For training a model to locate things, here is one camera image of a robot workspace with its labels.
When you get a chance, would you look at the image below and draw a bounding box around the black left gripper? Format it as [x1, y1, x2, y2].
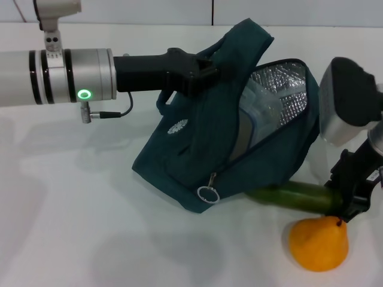
[113, 48, 233, 97]

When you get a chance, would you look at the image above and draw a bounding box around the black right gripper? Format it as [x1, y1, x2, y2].
[326, 140, 383, 224]

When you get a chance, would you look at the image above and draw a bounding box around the green cucumber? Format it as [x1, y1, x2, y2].
[245, 181, 344, 215]

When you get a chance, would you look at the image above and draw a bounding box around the clear blue-rimmed food container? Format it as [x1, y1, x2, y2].
[236, 80, 288, 156]

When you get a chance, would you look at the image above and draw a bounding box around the orange pear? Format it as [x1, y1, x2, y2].
[288, 215, 350, 272]

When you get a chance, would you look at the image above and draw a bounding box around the teal blue fabric bag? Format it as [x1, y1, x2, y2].
[132, 18, 320, 215]

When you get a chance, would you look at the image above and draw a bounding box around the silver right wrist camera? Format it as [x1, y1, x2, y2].
[319, 56, 383, 146]

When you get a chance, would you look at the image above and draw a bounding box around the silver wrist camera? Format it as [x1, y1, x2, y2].
[32, 0, 83, 51]
[319, 56, 383, 146]

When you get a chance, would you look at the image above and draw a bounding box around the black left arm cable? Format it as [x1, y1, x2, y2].
[79, 91, 134, 124]

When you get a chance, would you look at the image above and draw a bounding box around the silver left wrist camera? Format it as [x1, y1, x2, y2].
[32, 0, 83, 51]

